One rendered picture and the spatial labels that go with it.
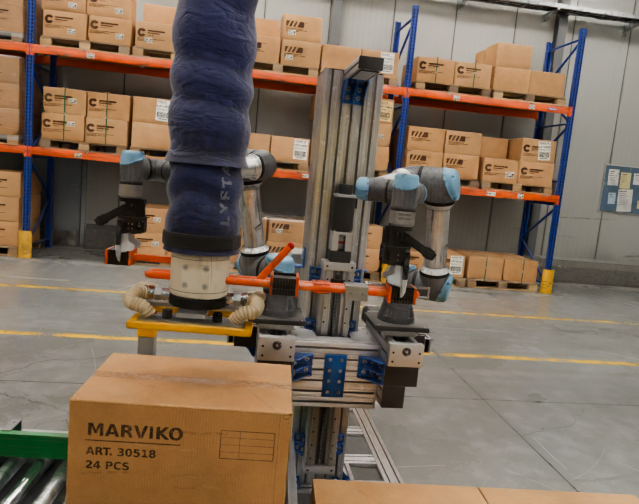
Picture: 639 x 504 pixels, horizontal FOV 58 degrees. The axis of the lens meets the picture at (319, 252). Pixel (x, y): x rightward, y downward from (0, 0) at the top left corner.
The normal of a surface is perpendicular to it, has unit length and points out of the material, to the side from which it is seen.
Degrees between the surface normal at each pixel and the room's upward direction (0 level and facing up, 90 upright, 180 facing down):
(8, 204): 88
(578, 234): 90
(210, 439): 90
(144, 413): 90
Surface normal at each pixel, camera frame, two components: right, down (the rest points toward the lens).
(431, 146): 0.11, 0.14
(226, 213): 0.79, -0.11
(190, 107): -0.23, -0.18
